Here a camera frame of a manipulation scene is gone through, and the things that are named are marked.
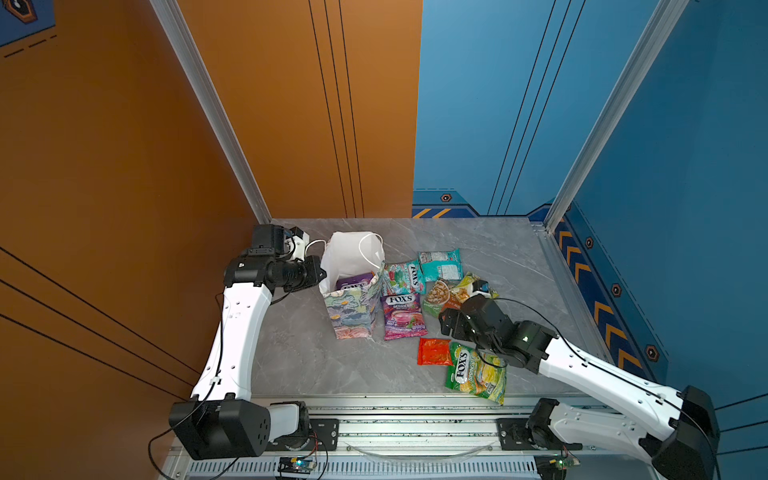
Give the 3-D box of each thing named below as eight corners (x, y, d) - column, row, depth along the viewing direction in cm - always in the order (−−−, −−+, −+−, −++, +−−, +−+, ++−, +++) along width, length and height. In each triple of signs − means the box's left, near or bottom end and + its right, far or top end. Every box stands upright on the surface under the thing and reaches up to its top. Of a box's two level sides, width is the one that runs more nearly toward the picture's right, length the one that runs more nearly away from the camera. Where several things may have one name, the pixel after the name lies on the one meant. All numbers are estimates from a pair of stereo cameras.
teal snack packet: (420, 282, 105) (420, 276, 103) (418, 255, 113) (419, 249, 111) (463, 282, 105) (464, 276, 103) (458, 255, 113) (459, 249, 111)
